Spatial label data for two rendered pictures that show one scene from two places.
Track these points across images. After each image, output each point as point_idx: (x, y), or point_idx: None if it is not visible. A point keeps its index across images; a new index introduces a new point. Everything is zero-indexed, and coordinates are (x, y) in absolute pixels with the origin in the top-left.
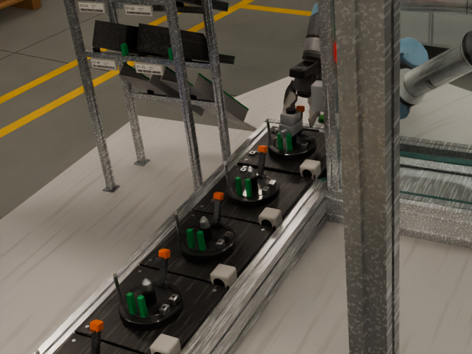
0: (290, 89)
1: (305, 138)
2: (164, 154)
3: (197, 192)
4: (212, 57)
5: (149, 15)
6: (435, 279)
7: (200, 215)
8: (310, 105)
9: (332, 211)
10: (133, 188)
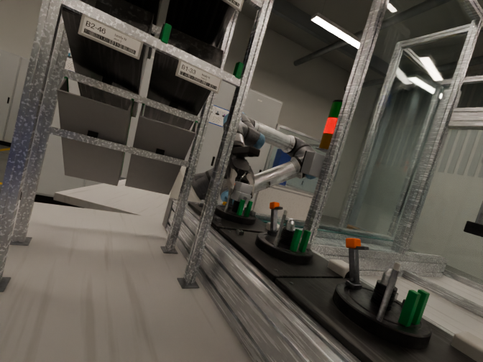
0: (231, 166)
1: None
2: (48, 231)
3: (233, 257)
4: (207, 110)
5: (236, 7)
6: (398, 299)
7: (295, 281)
8: (249, 180)
9: None
10: (45, 278)
